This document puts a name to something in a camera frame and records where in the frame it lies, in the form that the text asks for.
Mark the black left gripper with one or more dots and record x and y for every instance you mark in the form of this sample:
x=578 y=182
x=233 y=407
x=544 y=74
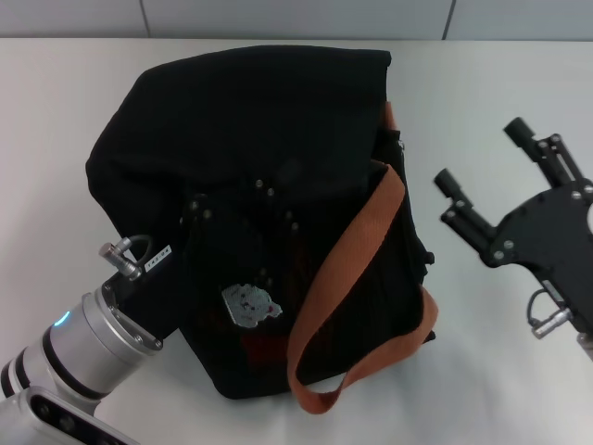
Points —
x=204 y=259

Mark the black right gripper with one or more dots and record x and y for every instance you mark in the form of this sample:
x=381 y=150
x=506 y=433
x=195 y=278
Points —
x=551 y=236

